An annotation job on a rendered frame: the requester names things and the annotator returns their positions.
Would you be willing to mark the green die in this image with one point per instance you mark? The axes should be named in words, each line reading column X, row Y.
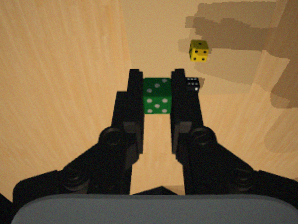
column 157, row 95

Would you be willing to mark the beige flat mat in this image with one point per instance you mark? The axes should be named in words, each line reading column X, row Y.
column 159, row 33

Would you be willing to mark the yellow die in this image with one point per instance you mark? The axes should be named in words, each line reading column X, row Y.
column 198, row 51

